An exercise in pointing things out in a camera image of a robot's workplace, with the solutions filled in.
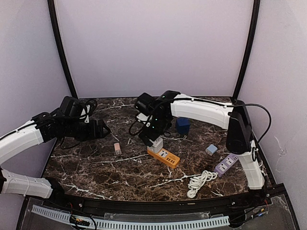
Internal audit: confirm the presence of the black front rail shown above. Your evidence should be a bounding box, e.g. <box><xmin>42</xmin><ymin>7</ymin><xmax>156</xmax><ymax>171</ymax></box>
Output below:
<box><xmin>50</xmin><ymin>193</ymin><xmax>265</xmax><ymax>215</ymax></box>

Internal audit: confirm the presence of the light blue wall charger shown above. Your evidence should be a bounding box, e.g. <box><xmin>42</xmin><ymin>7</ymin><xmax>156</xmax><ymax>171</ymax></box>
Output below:
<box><xmin>205</xmin><ymin>144</ymin><xmax>218</xmax><ymax>156</ymax></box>

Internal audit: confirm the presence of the left black frame post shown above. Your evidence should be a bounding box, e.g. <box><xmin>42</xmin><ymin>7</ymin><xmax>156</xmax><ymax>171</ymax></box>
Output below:
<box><xmin>47</xmin><ymin>0</ymin><xmax>78</xmax><ymax>99</ymax></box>

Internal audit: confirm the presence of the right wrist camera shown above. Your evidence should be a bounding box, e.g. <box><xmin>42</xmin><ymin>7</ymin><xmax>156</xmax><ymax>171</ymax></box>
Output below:
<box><xmin>134</xmin><ymin>104</ymin><xmax>153</xmax><ymax>122</ymax></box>

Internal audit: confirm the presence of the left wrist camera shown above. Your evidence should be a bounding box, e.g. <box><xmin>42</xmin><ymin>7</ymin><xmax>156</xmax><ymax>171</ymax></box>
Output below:
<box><xmin>80</xmin><ymin>99</ymin><xmax>98</xmax><ymax>123</ymax></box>

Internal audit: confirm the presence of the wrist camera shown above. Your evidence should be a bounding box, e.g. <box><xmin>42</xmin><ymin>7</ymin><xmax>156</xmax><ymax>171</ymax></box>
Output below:
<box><xmin>80</xmin><ymin>99</ymin><xmax>98</xmax><ymax>123</ymax></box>
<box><xmin>134</xmin><ymin>104</ymin><xmax>153</xmax><ymax>122</ymax></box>

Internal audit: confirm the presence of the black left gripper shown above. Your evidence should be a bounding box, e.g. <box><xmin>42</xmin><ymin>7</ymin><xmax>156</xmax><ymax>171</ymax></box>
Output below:
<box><xmin>62</xmin><ymin>119</ymin><xmax>110</xmax><ymax>141</ymax></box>

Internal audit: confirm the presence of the small circuit board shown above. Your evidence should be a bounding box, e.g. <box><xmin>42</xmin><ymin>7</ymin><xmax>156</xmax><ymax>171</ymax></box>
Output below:
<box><xmin>69</xmin><ymin>215</ymin><xmax>90</xmax><ymax>227</ymax></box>

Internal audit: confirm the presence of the purple power strip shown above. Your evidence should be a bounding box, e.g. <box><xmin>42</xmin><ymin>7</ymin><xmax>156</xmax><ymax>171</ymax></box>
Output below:
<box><xmin>214</xmin><ymin>153</ymin><xmax>238</xmax><ymax>177</ymax></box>

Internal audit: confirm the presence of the black frame post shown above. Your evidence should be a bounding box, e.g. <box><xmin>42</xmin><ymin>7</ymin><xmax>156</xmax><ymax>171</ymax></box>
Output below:
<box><xmin>232</xmin><ymin>0</ymin><xmax>261</xmax><ymax>102</ymax></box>
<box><xmin>47</xmin><ymin>0</ymin><xmax>78</xmax><ymax>99</ymax></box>

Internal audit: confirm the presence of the right black frame post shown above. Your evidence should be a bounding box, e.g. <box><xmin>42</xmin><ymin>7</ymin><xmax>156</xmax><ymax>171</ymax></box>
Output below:
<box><xmin>232</xmin><ymin>0</ymin><xmax>261</xmax><ymax>102</ymax></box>

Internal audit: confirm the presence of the white cord of purple strip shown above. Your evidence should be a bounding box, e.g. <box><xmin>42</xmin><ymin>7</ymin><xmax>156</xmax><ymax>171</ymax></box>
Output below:
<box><xmin>187</xmin><ymin>170</ymin><xmax>218</xmax><ymax>199</ymax></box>

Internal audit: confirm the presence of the white slotted cable duct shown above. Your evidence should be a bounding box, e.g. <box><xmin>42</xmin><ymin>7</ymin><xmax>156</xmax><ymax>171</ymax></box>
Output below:
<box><xmin>31</xmin><ymin>205</ymin><xmax>230</xmax><ymax>230</ymax></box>

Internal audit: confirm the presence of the white cube socket adapter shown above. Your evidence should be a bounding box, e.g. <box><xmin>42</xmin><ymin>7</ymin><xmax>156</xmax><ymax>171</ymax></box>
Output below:
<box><xmin>149</xmin><ymin>137</ymin><xmax>163</xmax><ymax>153</ymax></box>

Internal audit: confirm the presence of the pink wall charger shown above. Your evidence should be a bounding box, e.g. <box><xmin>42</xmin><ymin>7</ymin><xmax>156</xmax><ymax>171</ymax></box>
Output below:
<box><xmin>114</xmin><ymin>143</ymin><xmax>121</xmax><ymax>155</ymax></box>

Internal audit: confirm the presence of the orange power strip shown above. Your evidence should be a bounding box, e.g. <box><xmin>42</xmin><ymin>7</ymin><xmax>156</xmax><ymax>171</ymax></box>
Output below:
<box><xmin>147</xmin><ymin>148</ymin><xmax>180</xmax><ymax>169</ymax></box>

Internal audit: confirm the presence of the blue cube socket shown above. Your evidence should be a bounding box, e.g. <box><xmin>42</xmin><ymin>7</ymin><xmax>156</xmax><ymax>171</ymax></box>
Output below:
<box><xmin>176</xmin><ymin>117</ymin><xmax>190</xmax><ymax>135</ymax></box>

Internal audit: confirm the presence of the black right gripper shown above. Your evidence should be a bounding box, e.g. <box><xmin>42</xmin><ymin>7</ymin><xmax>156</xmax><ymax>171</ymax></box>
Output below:
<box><xmin>138</xmin><ymin>115</ymin><xmax>171</xmax><ymax>147</ymax></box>

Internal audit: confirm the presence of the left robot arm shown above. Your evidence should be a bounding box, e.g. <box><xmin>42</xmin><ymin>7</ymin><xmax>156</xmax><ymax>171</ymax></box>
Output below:
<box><xmin>0</xmin><ymin>96</ymin><xmax>111</xmax><ymax>209</ymax></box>

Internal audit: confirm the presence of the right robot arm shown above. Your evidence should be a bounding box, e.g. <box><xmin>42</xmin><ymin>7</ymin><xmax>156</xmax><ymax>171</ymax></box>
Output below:
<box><xmin>134</xmin><ymin>91</ymin><xmax>265</xmax><ymax>208</ymax></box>

